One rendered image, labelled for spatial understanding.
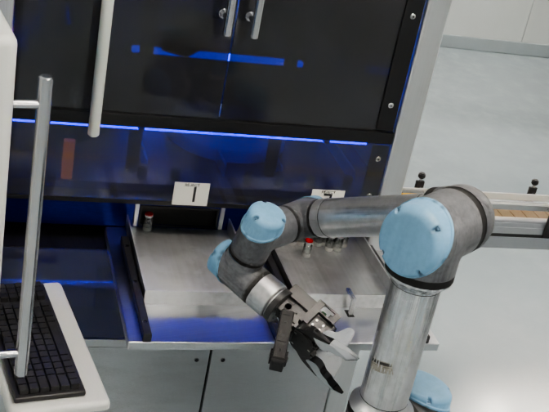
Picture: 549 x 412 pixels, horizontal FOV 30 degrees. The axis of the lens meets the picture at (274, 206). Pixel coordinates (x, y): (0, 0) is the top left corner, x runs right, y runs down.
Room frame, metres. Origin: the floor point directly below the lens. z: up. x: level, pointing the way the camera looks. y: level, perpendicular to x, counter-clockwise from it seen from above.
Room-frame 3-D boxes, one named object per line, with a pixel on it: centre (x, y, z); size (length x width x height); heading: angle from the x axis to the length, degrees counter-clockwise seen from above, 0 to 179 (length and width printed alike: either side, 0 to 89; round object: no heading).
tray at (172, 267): (2.07, 0.17, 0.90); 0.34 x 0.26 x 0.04; 19
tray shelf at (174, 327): (2.06, -0.01, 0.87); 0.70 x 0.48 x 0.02; 109
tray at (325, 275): (2.19, -0.15, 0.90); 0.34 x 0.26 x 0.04; 19
